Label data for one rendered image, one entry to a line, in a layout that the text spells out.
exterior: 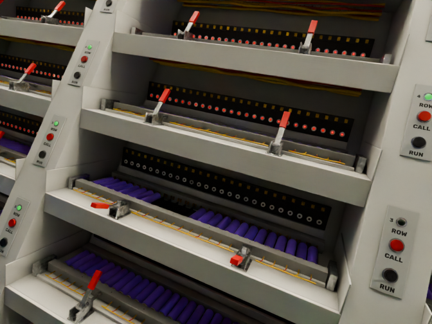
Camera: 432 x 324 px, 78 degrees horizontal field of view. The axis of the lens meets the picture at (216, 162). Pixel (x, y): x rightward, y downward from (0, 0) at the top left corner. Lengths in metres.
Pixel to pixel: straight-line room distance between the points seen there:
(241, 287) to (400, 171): 0.31
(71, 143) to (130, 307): 0.38
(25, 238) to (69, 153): 0.20
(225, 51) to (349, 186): 0.35
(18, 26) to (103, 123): 0.46
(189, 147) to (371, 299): 0.38
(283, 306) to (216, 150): 0.28
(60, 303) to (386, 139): 0.67
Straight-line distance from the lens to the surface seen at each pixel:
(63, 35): 0.87
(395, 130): 0.51
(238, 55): 0.58
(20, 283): 0.74
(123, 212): 0.58
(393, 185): 0.48
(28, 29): 0.98
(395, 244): 0.47
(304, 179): 0.47
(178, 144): 0.53
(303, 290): 0.48
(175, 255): 0.51
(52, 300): 0.69
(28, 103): 0.83
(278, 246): 0.54
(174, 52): 0.64
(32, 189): 0.72
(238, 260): 0.41
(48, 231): 0.74
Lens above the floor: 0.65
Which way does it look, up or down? 9 degrees up
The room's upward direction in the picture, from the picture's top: 18 degrees clockwise
